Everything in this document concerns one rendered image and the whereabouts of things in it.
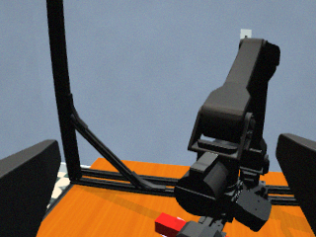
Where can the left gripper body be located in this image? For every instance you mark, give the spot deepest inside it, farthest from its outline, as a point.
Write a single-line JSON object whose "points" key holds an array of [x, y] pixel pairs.
{"points": [[210, 225]]}

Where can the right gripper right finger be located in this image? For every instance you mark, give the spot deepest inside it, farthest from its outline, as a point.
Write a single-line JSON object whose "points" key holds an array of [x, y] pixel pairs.
{"points": [[297, 159]]}

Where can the red bar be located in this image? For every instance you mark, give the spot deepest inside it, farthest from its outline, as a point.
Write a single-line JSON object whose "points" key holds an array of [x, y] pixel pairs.
{"points": [[168, 225]]}

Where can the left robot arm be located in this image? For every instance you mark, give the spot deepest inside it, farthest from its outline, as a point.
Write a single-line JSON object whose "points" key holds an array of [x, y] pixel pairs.
{"points": [[225, 115]]}

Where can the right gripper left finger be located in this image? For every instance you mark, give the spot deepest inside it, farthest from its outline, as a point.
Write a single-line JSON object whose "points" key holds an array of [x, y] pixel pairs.
{"points": [[27, 181]]}

